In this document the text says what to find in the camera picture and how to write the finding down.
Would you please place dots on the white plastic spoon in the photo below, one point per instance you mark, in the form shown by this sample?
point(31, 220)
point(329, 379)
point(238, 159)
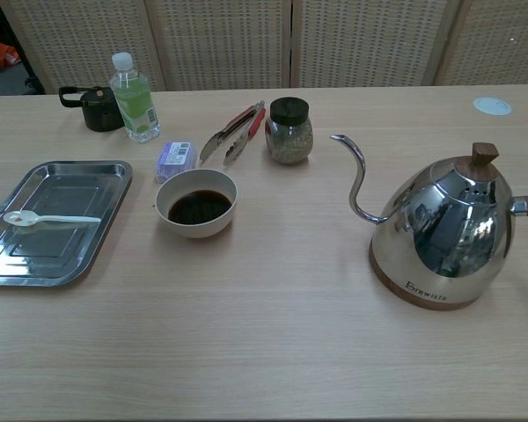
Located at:
point(19, 218)

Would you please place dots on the white bowl with dark liquid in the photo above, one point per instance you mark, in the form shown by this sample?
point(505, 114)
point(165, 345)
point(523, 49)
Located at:
point(193, 229)

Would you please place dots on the glass jar with black lid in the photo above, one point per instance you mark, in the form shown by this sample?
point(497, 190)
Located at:
point(290, 140)

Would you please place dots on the metal tongs with red grips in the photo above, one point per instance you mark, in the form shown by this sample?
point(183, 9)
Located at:
point(209, 147)

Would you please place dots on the small purple plastic box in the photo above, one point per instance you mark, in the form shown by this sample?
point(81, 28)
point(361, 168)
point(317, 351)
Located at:
point(176, 154)

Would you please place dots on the clear bottle with green label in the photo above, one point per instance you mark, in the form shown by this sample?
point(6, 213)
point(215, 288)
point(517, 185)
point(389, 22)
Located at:
point(136, 105)

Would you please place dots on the woven wood-framed folding screen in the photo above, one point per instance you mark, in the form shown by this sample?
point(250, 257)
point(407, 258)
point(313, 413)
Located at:
point(224, 44)

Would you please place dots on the rectangular stainless steel tray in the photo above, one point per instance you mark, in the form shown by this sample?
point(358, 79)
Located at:
point(70, 184)

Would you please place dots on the black tripod stand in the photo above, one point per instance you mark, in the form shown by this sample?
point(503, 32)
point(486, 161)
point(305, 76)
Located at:
point(33, 83)

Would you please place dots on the orange item in background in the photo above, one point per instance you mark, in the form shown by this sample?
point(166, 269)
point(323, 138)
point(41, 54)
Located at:
point(4, 50)

